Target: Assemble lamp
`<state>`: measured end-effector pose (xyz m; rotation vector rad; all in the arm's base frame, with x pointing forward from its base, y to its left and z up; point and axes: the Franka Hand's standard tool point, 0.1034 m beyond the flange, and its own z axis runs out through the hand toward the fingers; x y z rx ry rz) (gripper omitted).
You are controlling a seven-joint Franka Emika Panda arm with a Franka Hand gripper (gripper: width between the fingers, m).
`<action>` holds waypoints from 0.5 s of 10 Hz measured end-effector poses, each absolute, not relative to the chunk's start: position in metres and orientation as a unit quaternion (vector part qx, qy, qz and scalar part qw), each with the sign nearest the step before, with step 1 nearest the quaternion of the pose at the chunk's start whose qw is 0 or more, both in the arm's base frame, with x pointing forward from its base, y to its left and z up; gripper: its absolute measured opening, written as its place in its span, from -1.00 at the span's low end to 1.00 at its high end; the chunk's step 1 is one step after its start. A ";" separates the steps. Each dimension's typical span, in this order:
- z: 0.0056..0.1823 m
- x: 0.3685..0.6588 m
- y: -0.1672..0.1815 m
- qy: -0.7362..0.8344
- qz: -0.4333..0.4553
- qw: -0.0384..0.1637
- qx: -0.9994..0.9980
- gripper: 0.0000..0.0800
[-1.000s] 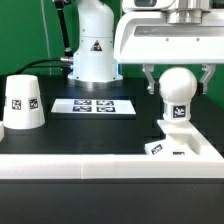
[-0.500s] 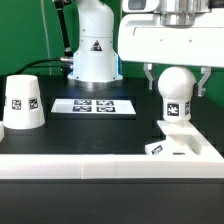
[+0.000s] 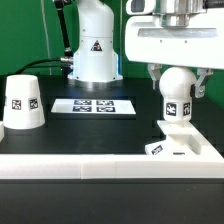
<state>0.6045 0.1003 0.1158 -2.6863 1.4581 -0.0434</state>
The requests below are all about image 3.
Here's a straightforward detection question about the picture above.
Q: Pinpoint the white marker sheet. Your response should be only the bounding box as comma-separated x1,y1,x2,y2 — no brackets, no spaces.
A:
51,99,136,115

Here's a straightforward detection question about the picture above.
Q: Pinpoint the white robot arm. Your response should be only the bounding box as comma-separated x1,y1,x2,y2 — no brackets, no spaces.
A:
68,0,224,98

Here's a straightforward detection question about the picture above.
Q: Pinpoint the white lamp shade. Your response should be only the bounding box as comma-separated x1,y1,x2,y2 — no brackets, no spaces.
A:
3,75,45,130

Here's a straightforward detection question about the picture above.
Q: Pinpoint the black cable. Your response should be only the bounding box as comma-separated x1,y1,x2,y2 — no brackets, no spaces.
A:
14,56,74,76

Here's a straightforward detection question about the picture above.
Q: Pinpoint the white lamp base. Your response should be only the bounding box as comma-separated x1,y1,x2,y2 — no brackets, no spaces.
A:
145,120,200,158

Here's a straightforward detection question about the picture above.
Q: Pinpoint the white fence frame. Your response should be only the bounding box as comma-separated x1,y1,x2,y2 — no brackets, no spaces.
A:
0,132,224,179

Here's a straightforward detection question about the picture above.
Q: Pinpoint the white lamp bulb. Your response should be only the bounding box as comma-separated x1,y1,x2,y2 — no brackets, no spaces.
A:
159,67,196,123

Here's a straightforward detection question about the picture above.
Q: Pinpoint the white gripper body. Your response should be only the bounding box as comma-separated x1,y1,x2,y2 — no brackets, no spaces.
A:
125,13,224,69

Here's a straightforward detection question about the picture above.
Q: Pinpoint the black hose on stand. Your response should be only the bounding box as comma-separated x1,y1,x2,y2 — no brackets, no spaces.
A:
51,0,74,57

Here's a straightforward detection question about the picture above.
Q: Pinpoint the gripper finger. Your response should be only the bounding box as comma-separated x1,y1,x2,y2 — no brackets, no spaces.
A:
148,63,162,90
191,68,214,98

